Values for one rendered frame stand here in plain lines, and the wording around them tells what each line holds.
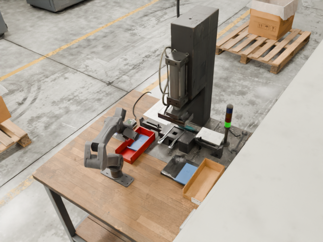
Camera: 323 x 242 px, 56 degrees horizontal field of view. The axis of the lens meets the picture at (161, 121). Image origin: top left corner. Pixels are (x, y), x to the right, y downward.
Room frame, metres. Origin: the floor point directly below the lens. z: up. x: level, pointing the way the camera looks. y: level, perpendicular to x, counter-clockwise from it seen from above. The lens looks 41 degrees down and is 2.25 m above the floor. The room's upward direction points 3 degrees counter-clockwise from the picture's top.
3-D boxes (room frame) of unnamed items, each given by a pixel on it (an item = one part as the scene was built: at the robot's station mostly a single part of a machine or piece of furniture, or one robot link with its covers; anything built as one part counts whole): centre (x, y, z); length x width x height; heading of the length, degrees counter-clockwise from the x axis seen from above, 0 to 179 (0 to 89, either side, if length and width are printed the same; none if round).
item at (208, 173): (1.00, -0.21, 0.93); 0.25 x 0.13 x 0.08; 145
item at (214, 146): (1.25, -0.26, 0.95); 0.15 x 0.03 x 0.10; 55
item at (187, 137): (1.33, -0.09, 0.98); 0.20 x 0.10 x 0.01; 55
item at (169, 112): (1.40, -0.12, 1.22); 0.26 x 0.18 x 0.30; 145
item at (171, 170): (1.11, -0.09, 0.91); 0.17 x 0.16 x 0.02; 55
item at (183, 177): (1.07, -0.12, 0.93); 0.15 x 0.07 x 0.03; 146
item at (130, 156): (1.32, 0.16, 0.93); 0.25 x 0.12 x 0.06; 145
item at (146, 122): (1.44, 0.05, 0.95); 0.15 x 0.03 x 0.10; 55
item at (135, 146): (1.34, 0.15, 0.92); 0.15 x 0.07 x 0.03; 149
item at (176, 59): (1.34, -0.09, 1.37); 0.11 x 0.09 x 0.30; 55
